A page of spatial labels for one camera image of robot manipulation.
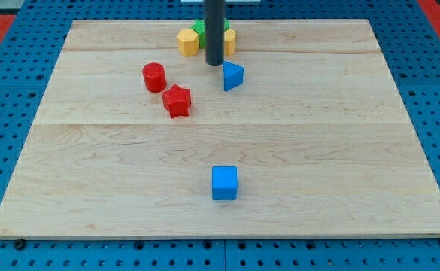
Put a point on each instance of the yellow block behind rod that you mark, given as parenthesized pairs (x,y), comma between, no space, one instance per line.
(229,42)

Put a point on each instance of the blue cube block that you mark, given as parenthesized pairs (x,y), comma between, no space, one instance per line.
(224,183)

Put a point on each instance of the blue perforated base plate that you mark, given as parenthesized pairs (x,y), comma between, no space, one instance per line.
(29,52)

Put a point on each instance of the yellow hexagon block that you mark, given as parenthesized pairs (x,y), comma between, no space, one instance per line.
(188,42)

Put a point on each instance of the blue triangle block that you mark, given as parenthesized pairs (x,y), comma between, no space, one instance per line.
(233,75)

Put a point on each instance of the red cylinder block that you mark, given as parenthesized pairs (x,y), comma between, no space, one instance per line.
(154,77)

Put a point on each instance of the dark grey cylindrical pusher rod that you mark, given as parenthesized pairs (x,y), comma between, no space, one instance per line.
(214,31)

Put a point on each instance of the green block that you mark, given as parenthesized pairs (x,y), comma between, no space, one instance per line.
(199,28)

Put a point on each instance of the red star block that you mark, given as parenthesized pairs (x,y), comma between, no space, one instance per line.
(177,101)

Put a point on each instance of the light wooden board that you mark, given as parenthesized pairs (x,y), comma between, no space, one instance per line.
(318,131)

